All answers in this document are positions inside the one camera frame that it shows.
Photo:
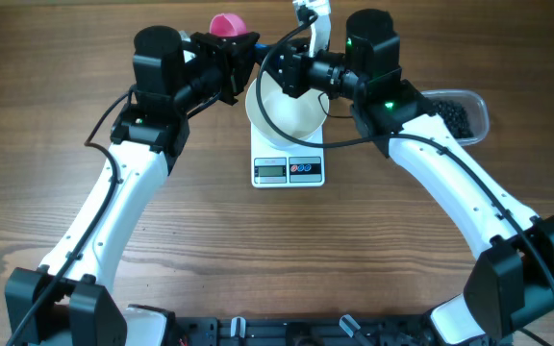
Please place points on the white digital kitchen scale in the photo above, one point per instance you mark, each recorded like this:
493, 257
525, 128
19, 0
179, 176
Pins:
280, 167

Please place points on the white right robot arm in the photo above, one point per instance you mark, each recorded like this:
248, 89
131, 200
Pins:
512, 282

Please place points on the clear plastic container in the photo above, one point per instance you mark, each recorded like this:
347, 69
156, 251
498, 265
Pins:
475, 106

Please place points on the white bowl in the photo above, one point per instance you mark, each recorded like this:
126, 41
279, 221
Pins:
297, 117

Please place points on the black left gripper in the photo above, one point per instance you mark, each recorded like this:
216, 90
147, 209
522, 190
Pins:
229, 61

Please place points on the pink measuring scoop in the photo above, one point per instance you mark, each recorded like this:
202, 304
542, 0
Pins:
228, 25

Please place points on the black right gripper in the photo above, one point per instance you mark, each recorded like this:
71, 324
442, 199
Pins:
291, 75

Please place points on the black beans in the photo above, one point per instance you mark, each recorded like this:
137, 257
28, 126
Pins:
455, 118

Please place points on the black mounting rail base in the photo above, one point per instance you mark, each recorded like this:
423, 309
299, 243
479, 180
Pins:
239, 331

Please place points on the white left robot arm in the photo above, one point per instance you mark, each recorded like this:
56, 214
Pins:
67, 299

